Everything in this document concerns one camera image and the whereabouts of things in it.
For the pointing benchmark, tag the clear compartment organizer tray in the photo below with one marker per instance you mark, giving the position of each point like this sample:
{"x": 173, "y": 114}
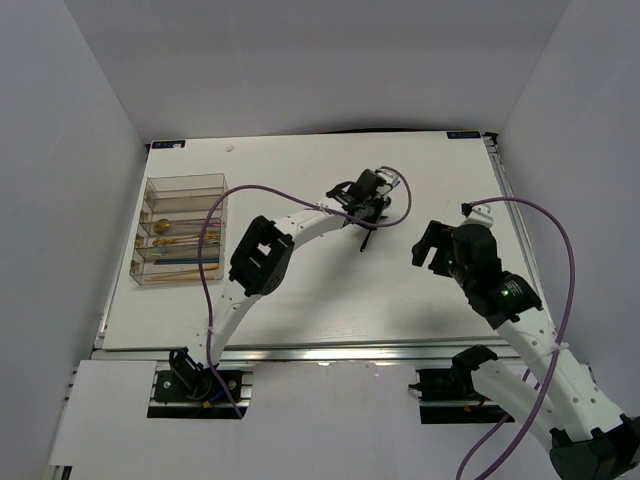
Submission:
{"x": 179, "y": 198}

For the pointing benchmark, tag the iridescent rainbow fork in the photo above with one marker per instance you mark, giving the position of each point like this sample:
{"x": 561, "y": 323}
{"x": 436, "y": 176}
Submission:
{"x": 186, "y": 260}

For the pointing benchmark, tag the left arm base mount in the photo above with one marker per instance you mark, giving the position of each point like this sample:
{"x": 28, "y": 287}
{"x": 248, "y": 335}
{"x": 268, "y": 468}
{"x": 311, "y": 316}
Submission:
{"x": 185, "y": 389}

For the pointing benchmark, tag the black spoon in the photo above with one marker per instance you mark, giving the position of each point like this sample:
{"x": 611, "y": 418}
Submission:
{"x": 373, "y": 212}

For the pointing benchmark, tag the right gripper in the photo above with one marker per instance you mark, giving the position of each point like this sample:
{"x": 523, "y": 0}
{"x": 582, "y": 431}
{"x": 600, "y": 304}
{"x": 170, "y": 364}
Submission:
{"x": 430, "y": 239}

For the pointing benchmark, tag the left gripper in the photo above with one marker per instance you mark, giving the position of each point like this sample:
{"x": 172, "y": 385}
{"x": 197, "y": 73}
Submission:
{"x": 381, "y": 203}

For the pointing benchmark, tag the gold fork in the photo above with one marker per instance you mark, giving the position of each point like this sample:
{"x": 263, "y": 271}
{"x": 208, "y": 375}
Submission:
{"x": 209, "y": 236}

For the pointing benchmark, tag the orange chopstick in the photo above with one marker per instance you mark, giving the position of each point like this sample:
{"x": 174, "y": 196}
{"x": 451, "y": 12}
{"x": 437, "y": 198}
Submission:
{"x": 173, "y": 275}

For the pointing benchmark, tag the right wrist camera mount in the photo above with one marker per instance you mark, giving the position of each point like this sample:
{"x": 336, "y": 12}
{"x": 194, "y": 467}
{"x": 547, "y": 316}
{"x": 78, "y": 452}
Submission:
{"x": 477, "y": 215}

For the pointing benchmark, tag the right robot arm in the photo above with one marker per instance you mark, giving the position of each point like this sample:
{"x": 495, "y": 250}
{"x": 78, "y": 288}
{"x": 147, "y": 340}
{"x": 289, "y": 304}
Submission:
{"x": 586, "y": 435}

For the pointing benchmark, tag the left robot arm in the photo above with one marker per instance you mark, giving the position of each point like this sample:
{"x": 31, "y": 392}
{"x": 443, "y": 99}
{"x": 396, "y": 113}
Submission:
{"x": 260, "y": 260}

